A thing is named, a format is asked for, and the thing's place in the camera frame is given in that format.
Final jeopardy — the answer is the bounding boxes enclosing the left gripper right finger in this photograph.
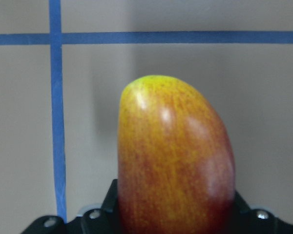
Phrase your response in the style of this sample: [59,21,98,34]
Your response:
[230,192,293,234]

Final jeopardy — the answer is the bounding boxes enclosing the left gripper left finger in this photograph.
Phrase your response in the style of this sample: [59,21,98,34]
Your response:
[22,179,120,234]

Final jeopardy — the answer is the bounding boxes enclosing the red yellow mango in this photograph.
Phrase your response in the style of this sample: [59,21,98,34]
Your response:
[118,76,235,234]

